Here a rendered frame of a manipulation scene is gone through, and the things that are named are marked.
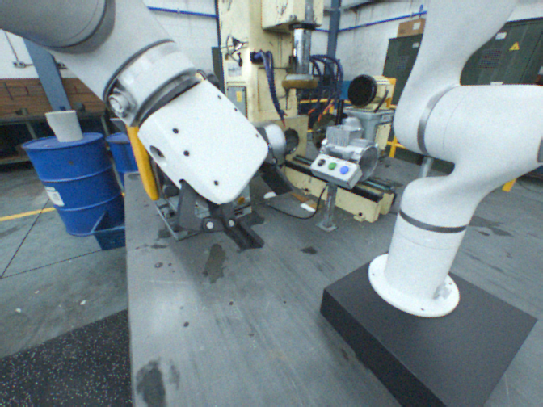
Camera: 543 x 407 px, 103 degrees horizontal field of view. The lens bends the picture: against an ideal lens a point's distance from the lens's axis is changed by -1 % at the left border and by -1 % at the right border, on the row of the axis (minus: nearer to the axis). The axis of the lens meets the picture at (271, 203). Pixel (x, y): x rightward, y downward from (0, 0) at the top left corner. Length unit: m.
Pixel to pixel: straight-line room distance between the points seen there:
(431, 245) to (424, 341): 0.18
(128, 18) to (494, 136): 0.41
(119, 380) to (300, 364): 1.18
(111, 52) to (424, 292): 0.62
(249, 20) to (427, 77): 1.01
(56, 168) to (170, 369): 2.20
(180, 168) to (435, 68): 0.39
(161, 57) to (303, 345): 0.57
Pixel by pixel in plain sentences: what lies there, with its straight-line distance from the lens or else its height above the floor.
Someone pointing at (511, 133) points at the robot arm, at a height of 1.27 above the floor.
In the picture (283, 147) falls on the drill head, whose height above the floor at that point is 1.07.
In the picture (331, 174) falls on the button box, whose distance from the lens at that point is 0.80.
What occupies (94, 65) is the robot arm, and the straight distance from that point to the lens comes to 0.23.
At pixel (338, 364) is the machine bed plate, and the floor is 0.80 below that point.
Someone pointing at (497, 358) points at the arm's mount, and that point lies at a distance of 0.61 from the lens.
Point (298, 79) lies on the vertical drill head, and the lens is 1.22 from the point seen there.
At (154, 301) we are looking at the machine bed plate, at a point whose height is 0.80.
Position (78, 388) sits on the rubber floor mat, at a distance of 1.70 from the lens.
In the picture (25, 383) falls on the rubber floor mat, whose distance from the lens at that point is 1.87.
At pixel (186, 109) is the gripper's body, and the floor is 1.31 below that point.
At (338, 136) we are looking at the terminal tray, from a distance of 1.06.
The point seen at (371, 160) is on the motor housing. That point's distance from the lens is 1.13.
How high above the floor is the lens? 1.33
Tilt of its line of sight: 29 degrees down
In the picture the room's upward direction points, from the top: straight up
